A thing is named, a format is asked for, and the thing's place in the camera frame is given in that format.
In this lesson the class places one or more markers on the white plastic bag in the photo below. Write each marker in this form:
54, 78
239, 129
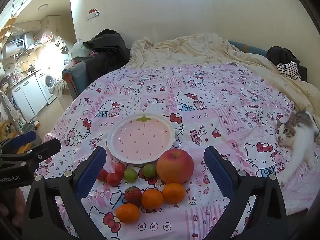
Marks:
78, 48

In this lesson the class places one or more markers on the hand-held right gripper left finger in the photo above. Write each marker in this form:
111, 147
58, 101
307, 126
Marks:
92, 172

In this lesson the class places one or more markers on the cream blanket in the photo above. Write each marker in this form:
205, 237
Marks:
187, 47

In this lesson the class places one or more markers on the person's left hand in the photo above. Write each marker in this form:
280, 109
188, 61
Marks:
13, 205

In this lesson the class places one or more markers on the orange tangerine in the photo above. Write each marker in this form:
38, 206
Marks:
173, 193
152, 199
127, 213

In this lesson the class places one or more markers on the striped shirt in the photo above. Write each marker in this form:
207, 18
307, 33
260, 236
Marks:
290, 70

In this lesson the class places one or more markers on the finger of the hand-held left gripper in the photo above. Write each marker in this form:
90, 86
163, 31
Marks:
47, 147
25, 138

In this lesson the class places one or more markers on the white water heater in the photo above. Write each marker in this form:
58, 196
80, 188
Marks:
17, 43

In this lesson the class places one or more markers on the dark cloth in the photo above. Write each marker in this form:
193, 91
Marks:
280, 53

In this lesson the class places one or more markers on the red strawberry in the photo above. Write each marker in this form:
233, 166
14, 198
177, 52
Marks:
132, 195

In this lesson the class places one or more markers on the white washing machine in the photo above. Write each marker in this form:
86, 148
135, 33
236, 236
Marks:
48, 85

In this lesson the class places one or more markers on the pink cartoon printed blanket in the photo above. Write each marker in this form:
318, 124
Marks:
200, 105

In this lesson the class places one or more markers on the teal cushion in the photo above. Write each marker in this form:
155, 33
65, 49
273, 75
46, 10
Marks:
247, 48

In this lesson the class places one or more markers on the red cherry tomato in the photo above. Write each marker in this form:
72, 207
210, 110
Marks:
103, 175
120, 169
113, 179

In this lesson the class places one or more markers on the dark blue sofa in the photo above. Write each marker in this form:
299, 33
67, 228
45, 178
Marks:
77, 80

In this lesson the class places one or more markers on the green grape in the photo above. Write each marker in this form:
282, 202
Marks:
149, 171
130, 175

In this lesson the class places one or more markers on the pink strawberry-pattern plate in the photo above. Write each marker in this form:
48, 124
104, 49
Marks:
141, 140

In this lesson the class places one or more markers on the white kitchen cabinet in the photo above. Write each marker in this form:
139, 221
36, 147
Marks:
27, 97

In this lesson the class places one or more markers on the white and tabby cat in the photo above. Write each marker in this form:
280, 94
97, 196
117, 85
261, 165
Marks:
300, 140

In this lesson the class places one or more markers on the black bag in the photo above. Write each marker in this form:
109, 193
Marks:
107, 41

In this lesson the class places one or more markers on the red apple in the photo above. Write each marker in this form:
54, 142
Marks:
175, 166

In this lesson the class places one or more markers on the round ceiling lamp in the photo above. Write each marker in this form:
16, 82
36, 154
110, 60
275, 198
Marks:
43, 7

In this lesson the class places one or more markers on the beige tall cupboard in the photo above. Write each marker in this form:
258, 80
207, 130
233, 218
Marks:
56, 27

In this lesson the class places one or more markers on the red house wall sticker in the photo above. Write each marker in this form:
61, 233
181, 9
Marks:
93, 13

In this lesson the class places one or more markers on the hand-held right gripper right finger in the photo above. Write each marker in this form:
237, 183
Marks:
220, 175

